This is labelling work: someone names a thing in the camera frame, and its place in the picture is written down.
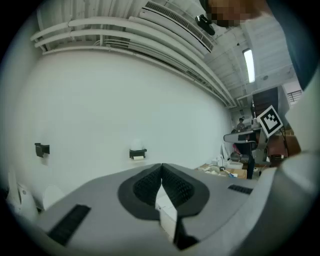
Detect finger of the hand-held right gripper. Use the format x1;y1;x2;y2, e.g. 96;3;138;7
223;132;259;144

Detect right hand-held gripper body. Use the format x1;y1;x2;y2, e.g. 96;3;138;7
250;104;285;163

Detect white ceiling pipe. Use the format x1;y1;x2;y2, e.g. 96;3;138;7
41;45;236;109
34;28;237;106
29;17;209;60

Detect black head camera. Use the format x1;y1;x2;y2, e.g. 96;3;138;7
194;14;217;37

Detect person's head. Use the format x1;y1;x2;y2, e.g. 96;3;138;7
204;0;272;28

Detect black paper holder with shelf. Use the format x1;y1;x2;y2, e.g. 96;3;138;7
129;148;148;162

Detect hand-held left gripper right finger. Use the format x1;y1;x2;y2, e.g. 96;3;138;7
161;163;210;251

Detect long ceiling light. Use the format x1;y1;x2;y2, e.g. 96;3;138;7
241;48;256;84

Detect person's black t-shirt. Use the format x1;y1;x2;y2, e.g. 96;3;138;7
266;0;320;91

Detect small black wall holder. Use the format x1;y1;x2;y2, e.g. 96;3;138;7
34;142;51;158

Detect white ceiling air vent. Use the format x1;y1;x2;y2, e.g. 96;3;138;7
139;0;215;54

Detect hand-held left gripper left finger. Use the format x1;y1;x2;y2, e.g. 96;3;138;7
117;163;163;221

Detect brown cardboard box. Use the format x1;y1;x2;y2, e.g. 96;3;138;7
194;163;248;180

